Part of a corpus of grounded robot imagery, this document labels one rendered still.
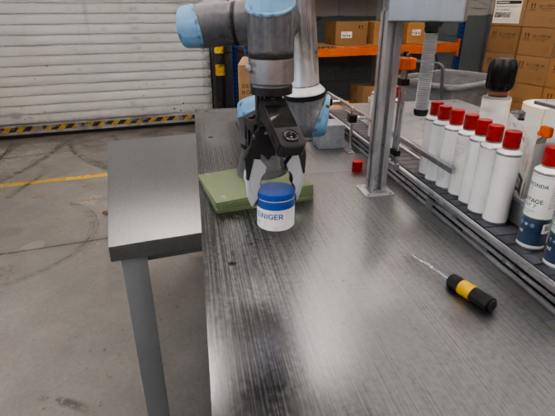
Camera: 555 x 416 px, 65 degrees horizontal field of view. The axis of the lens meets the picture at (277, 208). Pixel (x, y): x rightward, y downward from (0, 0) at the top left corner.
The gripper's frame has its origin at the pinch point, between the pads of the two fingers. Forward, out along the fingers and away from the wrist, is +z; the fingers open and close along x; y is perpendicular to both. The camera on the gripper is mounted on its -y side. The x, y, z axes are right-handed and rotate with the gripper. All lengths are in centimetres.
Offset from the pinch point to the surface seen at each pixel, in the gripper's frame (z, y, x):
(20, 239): 100, 210, 95
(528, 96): 47, 252, -344
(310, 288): 16.9, -5.8, -5.0
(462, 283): 14.3, -17.1, -30.1
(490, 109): -3, 36, -82
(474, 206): 10, 2, -49
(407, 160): 12, 41, -58
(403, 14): -30, 25, -40
